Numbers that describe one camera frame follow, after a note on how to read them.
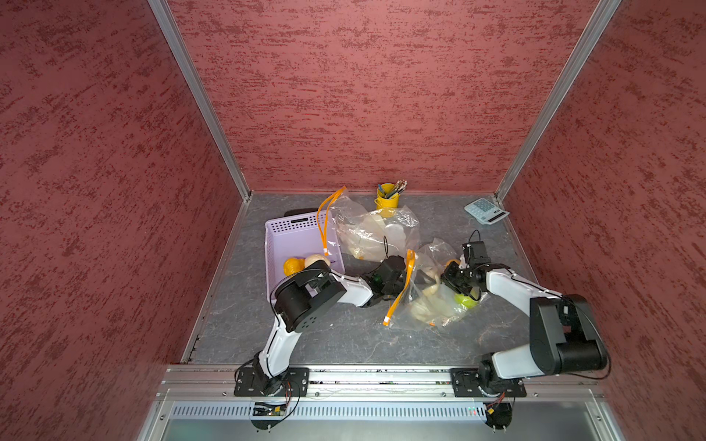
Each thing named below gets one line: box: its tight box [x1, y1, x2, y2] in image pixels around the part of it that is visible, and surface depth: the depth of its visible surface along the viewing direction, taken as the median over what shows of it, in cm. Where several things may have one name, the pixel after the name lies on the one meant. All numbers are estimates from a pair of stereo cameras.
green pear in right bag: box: [454, 293, 479, 309], surface depth 85 cm
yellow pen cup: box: [374, 182, 400, 211], surface depth 109 cm
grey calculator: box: [464, 197, 511, 226], surface depth 116 cm
